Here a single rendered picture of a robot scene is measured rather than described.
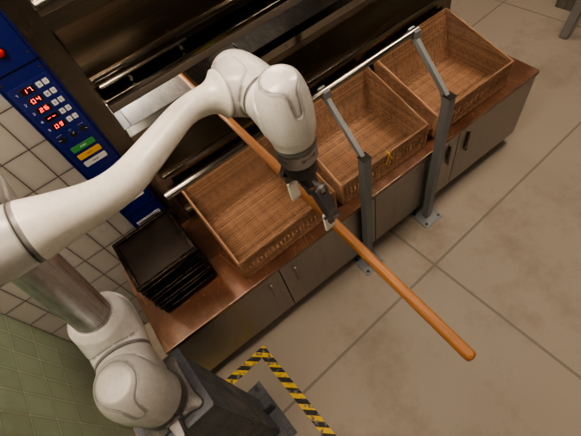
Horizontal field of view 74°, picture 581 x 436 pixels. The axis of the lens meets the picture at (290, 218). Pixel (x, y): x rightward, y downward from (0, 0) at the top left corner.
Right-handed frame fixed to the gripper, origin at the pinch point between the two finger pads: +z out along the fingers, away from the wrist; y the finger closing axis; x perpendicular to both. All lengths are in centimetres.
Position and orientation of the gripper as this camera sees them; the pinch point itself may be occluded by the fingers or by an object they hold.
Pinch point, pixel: (312, 209)
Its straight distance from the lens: 100.7
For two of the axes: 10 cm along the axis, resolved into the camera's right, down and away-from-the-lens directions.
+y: 6.3, 5.8, -5.2
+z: 1.9, 5.4, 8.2
